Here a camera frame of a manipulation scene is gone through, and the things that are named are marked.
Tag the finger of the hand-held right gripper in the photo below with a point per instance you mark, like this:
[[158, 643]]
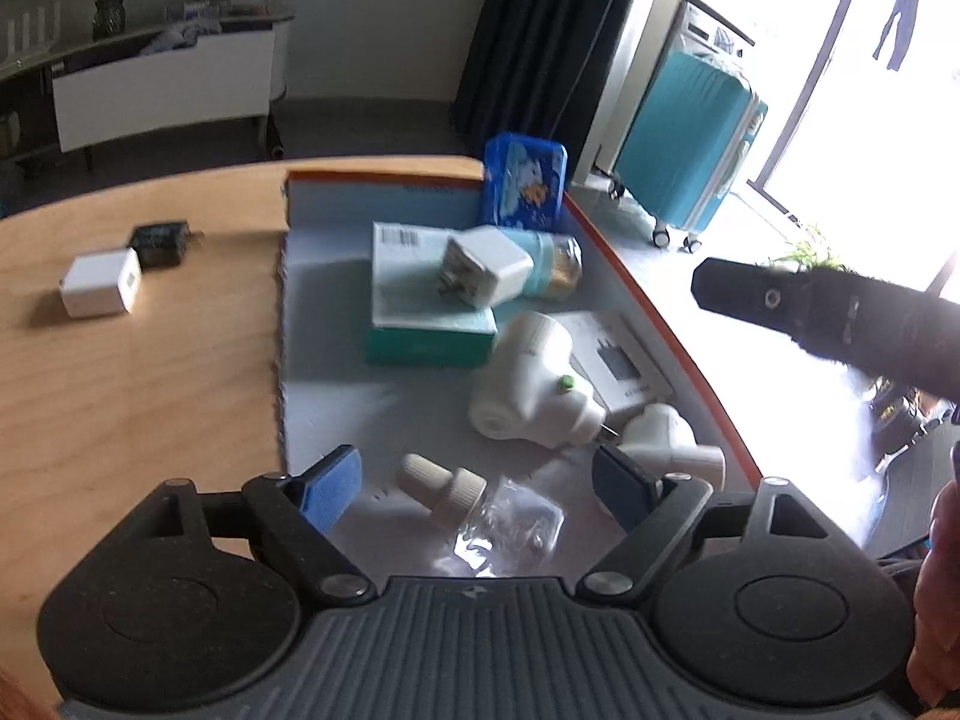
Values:
[[742, 296]]

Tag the hanging dark clothes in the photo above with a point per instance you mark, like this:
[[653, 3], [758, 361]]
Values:
[[904, 7]]

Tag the white wall charger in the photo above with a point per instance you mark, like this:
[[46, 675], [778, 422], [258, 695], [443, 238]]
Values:
[[487, 266]]

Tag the black wall charger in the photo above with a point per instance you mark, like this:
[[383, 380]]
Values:
[[161, 244]]

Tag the white and dark television cabinet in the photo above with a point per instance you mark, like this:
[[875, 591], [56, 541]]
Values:
[[165, 90]]

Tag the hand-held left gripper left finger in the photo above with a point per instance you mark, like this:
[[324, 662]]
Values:
[[330, 487]]

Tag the small white cube charger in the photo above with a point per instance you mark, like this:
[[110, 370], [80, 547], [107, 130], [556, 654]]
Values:
[[101, 283]]

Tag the tall white cabinet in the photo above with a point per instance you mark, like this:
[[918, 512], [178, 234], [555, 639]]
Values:
[[637, 67]]

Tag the teal box with barcode label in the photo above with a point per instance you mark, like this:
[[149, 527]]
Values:
[[409, 315]]

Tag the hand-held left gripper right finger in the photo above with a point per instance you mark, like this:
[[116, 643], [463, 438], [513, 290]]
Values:
[[622, 484]]

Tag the white box with charger picture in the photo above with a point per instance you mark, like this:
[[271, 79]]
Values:
[[622, 360]]

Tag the white plug-in vaporizer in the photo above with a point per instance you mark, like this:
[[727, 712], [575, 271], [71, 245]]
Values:
[[525, 382]]

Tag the dark curtain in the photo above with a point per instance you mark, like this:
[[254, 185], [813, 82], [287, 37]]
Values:
[[540, 37]]

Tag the clear bottle with beige cap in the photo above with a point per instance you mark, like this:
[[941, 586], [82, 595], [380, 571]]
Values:
[[450, 484]]

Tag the teal suitcase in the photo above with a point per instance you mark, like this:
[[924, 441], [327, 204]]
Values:
[[690, 150]]

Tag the blue and white cloth bundle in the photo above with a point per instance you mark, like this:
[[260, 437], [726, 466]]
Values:
[[180, 36]]

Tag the white washing machine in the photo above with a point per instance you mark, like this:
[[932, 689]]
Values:
[[712, 34]]

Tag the white router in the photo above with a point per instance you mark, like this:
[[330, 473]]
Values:
[[34, 34]]

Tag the teal toothpick container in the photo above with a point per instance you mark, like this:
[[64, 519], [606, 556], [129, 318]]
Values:
[[555, 266]]

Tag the orange-edged cardboard box lid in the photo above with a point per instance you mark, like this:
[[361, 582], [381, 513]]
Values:
[[337, 405]]

